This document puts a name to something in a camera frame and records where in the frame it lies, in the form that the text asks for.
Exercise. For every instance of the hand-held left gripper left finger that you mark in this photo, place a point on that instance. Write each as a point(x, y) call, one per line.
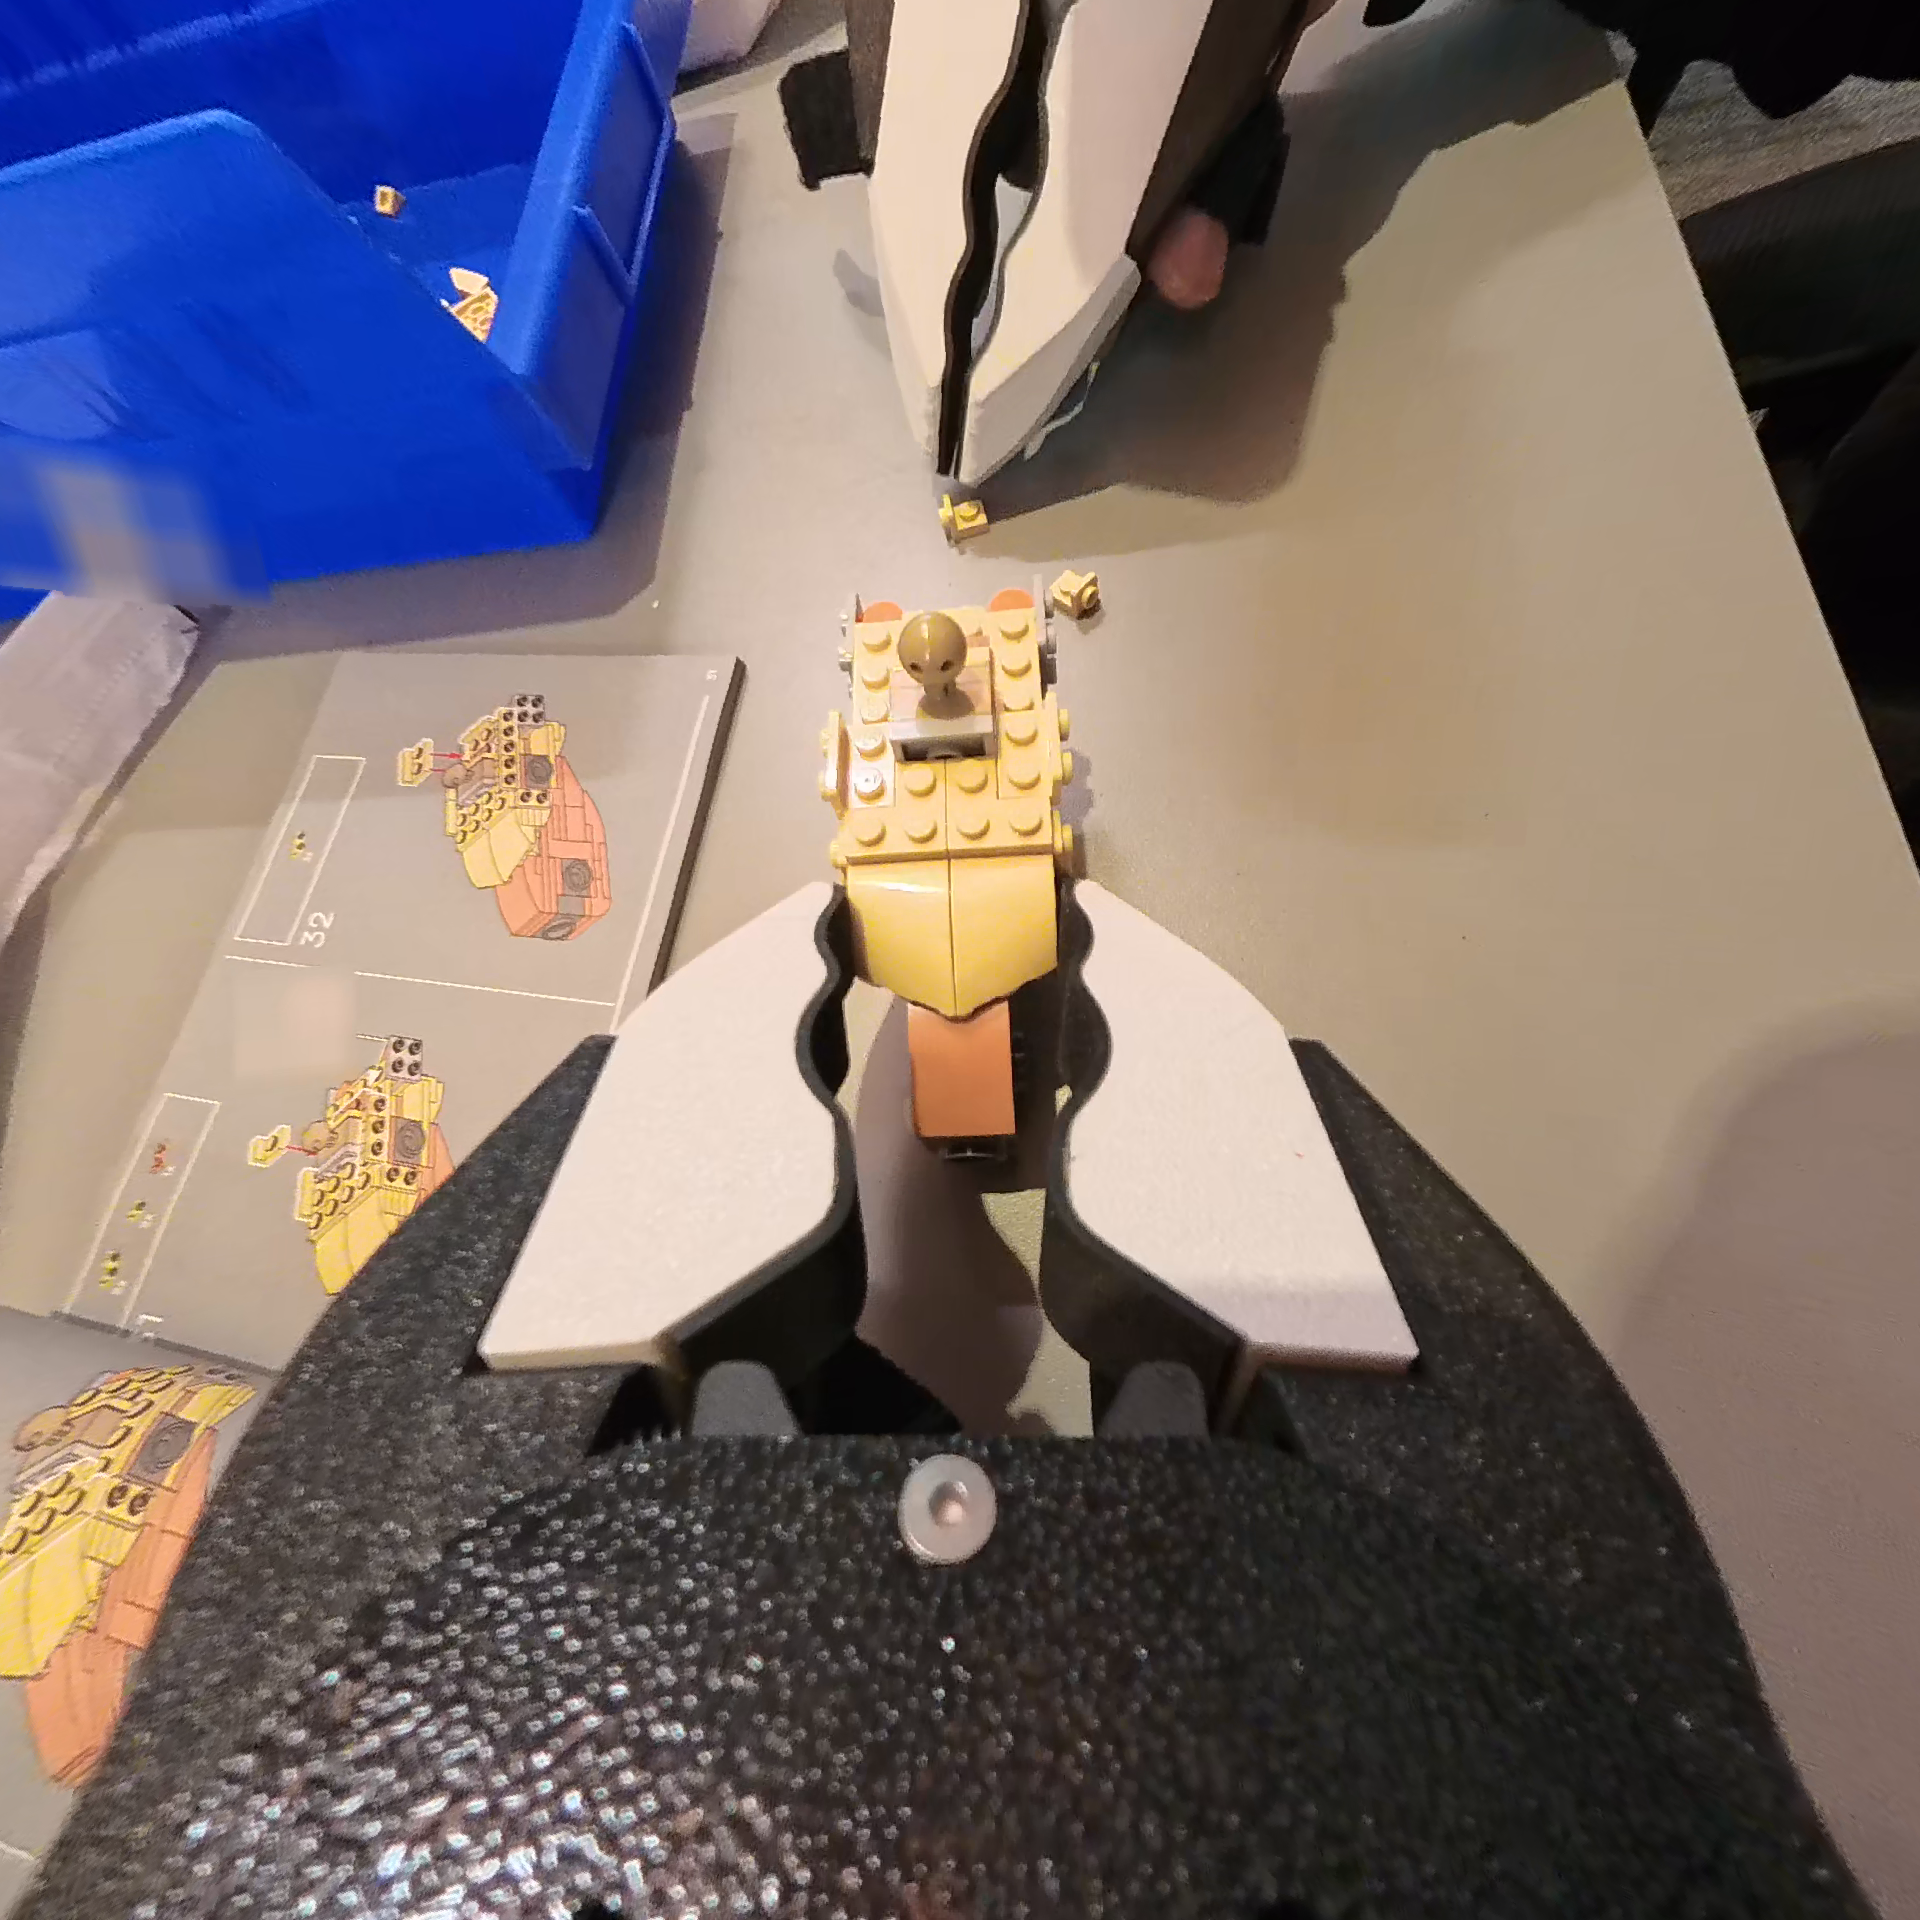
point(690, 1170)

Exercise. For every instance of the heap of tan bricks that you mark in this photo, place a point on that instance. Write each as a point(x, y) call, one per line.
point(465, 300)

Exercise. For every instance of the grey instruction booklet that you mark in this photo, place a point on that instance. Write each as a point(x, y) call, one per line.
point(449, 1050)

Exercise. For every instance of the blue plastic bin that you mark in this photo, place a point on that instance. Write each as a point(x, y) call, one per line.
point(299, 376)

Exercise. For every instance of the tan brick vehicle model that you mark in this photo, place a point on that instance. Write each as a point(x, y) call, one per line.
point(945, 841)

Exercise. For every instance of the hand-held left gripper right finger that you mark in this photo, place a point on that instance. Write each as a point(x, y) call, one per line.
point(1230, 1186)

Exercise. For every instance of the person's right hand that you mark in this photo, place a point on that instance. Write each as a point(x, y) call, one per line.
point(1192, 263)

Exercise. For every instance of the grey desk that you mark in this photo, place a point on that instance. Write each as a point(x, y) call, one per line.
point(1424, 751)

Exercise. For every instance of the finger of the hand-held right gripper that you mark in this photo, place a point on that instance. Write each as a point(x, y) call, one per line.
point(1095, 151)
point(922, 181)

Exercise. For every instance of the small tan brick plate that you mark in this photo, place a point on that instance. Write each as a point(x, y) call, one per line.
point(1077, 592)
point(968, 517)

